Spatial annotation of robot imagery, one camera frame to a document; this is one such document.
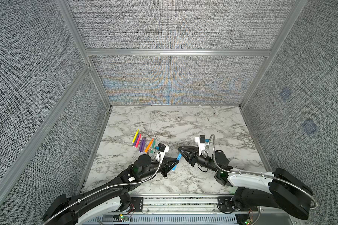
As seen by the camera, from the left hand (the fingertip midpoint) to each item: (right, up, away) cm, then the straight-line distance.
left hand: (178, 159), depth 70 cm
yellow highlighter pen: (-29, +8, +31) cm, 43 cm away
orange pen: (-18, +2, +25) cm, 31 cm away
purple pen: (-29, +3, +26) cm, 39 cm away
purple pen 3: (-22, +3, +27) cm, 35 cm away
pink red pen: (-26, +5, +28) cm, 38 cm away
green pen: (-15, +4, +28) cm, 32 cm away
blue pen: (0, +2, -1) cm, 2 cm away
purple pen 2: (-24, +2, +25) cm, 35 cm away
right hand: (0, +6, -1) cm, 6 cm away
